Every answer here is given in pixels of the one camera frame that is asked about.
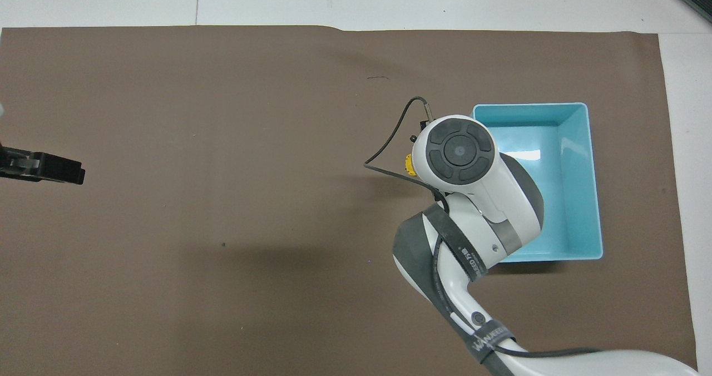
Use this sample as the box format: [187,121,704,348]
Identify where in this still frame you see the light blue plastic bin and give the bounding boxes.
[472,102,605,263]

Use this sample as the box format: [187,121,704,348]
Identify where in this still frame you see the black cable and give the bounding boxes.
[364,97,450,209]

